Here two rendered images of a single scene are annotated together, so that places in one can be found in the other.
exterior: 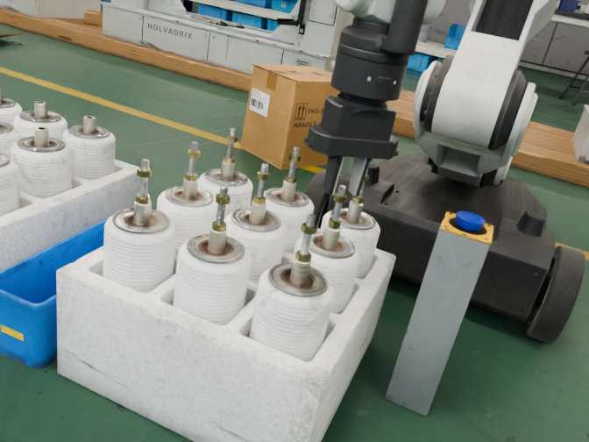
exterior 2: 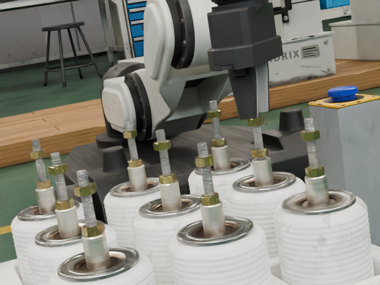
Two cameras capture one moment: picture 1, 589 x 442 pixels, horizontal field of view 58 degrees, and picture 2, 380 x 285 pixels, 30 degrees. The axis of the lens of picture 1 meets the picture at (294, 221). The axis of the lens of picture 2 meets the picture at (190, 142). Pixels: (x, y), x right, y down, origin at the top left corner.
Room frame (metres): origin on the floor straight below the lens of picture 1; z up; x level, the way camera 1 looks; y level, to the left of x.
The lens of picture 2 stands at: (0.10, 0.52, 0.47)
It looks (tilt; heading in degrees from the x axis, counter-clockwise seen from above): 11 degrees down; 321
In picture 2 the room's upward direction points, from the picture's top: 9 degrees counter-clockwise
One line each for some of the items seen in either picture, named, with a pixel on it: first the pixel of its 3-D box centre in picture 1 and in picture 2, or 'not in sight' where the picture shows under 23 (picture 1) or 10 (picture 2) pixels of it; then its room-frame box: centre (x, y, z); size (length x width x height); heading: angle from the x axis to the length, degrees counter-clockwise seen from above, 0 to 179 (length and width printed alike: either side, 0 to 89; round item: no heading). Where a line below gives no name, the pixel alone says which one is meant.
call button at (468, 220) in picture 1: (469, 223); (343, 95); (0.70, -0.24, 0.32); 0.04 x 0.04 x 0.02
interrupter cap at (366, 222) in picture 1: (352, 218); (222, 167); (0.79, -0.09, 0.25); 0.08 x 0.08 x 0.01
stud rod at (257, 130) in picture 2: (337, 210); (258, 138); (0.68, -0.06, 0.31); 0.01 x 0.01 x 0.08
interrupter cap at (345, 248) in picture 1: (329, 245); (264, 182); (0.68, -0.06, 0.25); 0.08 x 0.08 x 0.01
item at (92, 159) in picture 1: (88, 176); not in sight; (0.97, 0.42, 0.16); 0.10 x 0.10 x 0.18
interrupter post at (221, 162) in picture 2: (354, 211); (221, 158); (0.79, -0.09, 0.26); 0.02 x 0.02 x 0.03
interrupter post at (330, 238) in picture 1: (330, 237); (262, 172); (0.68, -0.06, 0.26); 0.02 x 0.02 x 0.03
